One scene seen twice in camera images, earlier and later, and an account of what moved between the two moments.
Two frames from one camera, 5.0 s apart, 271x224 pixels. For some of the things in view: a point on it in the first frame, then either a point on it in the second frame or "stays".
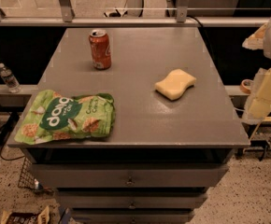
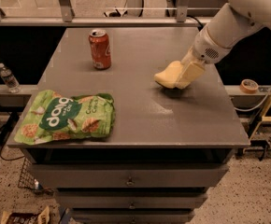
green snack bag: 51,115 stays
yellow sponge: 176,84 to 169,75
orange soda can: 101,54 stays
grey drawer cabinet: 172,134 stays
